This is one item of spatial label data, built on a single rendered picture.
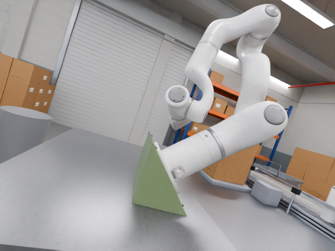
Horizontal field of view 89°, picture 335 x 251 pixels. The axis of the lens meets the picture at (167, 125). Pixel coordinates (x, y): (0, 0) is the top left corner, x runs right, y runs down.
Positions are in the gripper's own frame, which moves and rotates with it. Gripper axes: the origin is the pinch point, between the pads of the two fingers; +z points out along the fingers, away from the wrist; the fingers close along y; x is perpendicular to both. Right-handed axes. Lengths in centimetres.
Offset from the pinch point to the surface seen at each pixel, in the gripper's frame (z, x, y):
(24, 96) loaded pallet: 120, 206, -165
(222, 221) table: -18.1, -41.7, -8.0
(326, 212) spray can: 12, -67, 37
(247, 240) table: -22, -48, -5
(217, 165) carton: 15.6, -25.4, 7.5
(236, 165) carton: 21.4, -30.6, 17.8
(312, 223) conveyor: 14, -69, 29
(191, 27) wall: 271, 319, 207
